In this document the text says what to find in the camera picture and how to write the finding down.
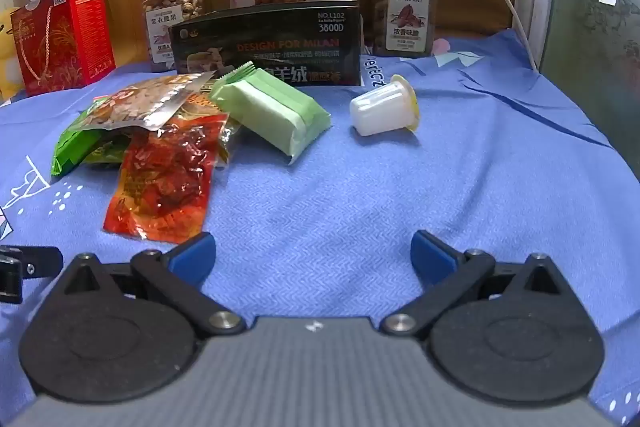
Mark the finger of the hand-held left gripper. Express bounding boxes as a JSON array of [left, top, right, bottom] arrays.
[[0, 246, 64, 305]]

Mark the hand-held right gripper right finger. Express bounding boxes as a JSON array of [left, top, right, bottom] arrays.
[[380, 229, 566, 339]]

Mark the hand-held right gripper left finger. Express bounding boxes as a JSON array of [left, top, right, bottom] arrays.
[[62, 231, 247, 339]]

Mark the red spicy snack packet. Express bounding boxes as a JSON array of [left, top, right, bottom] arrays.
[[103, 114, 228, 240]]

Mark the green snack packet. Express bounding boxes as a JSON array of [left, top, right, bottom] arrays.
[[51, 107, 136, 178]]

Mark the white jelly cup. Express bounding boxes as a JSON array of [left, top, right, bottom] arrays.
[[350, 75, 420, 136]]

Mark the silver brown snack packet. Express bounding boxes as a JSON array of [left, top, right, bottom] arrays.
[[75, 73, 216, 132]]

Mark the light green pastry packet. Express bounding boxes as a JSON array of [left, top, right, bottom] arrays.
[[209, 62, 332, 165]]

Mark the black cardboard box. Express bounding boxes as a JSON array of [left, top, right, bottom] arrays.
[[167, 0, 363, 86]]

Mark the blue printed bedsheet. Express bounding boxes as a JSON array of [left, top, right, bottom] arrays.
[[0, 29, 640, 427]]

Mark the red gift bag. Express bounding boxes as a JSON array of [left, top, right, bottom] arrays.
[[11, 0, 117, 96]]

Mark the gold-lidded nut jar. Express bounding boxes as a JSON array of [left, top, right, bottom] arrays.
[[144, 0, 206, 74], [371, 0, 438, 58]]

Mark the patterned glass cabinet door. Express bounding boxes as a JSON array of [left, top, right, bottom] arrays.
[[540, 0, 640, 188]]

